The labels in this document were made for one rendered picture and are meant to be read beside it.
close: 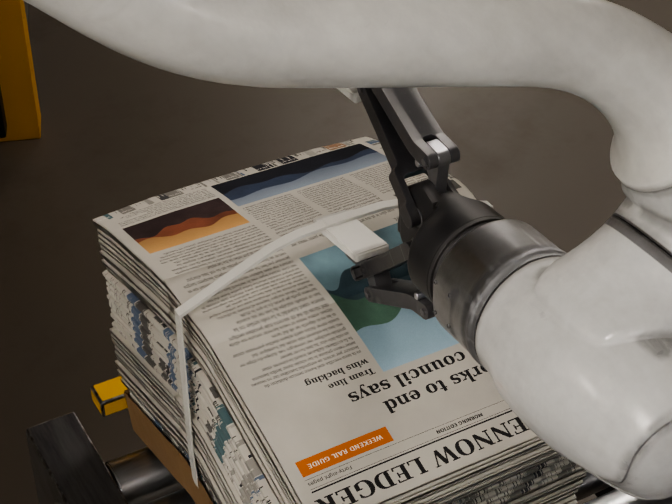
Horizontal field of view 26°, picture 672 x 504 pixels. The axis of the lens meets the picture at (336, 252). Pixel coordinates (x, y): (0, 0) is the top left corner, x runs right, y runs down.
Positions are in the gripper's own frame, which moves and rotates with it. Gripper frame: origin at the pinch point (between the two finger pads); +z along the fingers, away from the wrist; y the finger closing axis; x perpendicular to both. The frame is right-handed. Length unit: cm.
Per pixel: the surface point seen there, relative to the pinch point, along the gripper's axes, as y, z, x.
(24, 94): 90, 191, 28
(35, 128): 98, 192, 29
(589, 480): 38.1, -8.6, 21.5
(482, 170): 104, 134, 108
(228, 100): 101, 186, 73
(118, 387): 33.2, 20.5, -13.2
